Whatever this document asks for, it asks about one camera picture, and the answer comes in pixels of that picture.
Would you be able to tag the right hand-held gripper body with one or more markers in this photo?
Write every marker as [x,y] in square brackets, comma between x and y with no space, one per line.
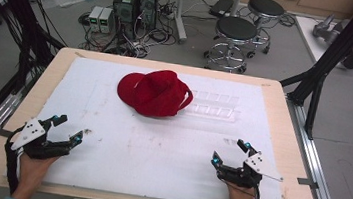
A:
[246,173]

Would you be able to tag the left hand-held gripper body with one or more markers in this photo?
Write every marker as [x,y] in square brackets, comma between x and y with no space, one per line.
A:
[33,145]

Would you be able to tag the red baseball cap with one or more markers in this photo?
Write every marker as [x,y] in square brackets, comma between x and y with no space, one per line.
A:
[155,93]

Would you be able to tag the person's left hand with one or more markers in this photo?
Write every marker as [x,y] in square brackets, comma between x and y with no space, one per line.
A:
[32,173]

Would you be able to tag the grey tape strip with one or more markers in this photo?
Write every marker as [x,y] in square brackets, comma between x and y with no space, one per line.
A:
[1,132]
[307,182]

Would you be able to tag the clear plastic tray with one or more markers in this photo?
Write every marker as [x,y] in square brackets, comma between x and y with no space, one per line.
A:
[214,105]

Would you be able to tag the white foam board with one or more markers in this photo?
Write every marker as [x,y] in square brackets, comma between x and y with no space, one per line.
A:
[157,157]

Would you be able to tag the grey power supply unit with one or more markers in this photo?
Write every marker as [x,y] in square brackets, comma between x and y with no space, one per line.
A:
[94,18]
[105,20]

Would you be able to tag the black round stool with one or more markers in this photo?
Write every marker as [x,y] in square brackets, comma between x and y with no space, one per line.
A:
[266,7]
[236,29]

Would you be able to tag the white floor board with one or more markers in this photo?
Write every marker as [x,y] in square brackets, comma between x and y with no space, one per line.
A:
[312,38]

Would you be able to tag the black computer tower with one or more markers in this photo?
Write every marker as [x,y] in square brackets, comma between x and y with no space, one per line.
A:
[124,8]
[148,7]

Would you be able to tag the black flat box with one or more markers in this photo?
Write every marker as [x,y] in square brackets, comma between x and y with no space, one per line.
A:
[221,7]

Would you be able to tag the grey metal stand leg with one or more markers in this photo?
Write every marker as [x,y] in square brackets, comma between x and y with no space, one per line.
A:
[181,16]

